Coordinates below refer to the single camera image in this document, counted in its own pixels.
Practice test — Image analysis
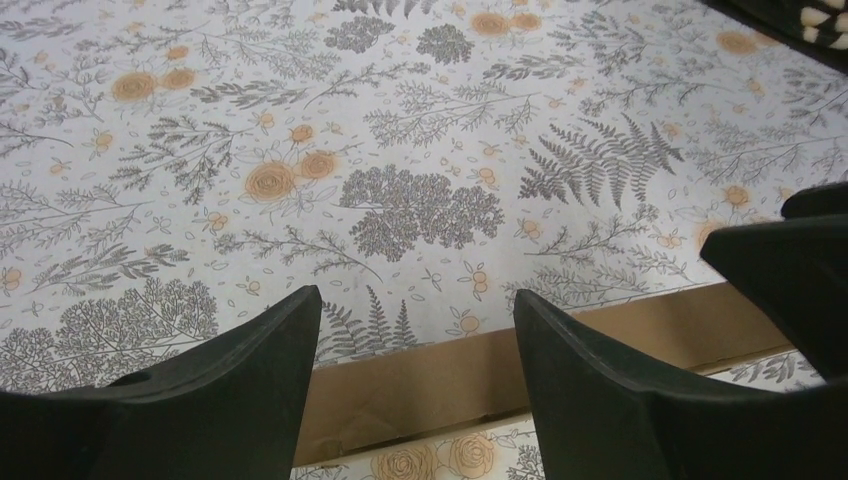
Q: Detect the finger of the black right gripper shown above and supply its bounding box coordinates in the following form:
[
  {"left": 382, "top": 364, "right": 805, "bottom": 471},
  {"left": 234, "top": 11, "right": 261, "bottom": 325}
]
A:
[
  {"left": 700, "top": 214, "right": 847, "bottom": 381},
  {"left": 780, "top": 182, "right": 848, "bottom": 219}
]

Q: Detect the floral patterned table mat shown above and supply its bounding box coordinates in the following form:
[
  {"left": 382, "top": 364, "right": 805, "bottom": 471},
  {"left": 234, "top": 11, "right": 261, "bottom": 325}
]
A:
[{"left": 0, "top": 0, "right": 848, "bottom": 480}]

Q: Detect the black beige flower blanket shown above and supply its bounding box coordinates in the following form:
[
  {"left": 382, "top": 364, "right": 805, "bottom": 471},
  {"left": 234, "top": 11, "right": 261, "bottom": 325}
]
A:
[{"left": 703, "top": 0, "right": 847, "bottom": 74}]

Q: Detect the brown cardboard box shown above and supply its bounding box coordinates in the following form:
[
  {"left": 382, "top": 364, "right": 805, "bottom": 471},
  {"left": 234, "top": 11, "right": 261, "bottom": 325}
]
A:
[{"left": 294, "top": 283, "right": 791, "bottom": 467}]

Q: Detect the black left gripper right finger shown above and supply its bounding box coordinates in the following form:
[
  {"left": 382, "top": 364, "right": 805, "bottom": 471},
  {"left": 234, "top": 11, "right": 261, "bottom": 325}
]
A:
[{"left": 513, "top": 290, "right": 762, "bottom": 479}]

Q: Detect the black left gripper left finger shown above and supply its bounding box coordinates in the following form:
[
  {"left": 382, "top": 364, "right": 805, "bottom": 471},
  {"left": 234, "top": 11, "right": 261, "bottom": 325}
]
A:
[{"left": 87, "top": 286, "right": 322, "bottom": 479}]

